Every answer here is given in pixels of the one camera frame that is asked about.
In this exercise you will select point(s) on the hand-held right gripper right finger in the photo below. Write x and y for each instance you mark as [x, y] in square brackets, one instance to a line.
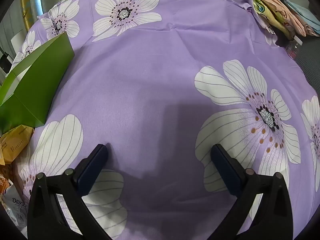
[225, 170]

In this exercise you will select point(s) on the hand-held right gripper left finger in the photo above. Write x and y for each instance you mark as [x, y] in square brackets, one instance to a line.
[92, 172]

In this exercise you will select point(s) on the orange-yellow snack packet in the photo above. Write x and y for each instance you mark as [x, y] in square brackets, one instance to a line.
[15, 142]

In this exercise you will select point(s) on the white grey snack packet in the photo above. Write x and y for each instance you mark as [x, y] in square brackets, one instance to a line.
[15, 205]

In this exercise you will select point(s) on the green cardboard box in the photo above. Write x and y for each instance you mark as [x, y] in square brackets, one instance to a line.
[37, 80]

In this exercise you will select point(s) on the purple floral bed sheet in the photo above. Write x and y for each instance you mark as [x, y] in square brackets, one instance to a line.
[150, 80]

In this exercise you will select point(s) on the stack of folded cloths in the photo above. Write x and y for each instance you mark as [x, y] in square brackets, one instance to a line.
[275, 10]

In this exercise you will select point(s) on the gold patterned curtain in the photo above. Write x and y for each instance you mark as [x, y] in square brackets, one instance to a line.
[25, 15]

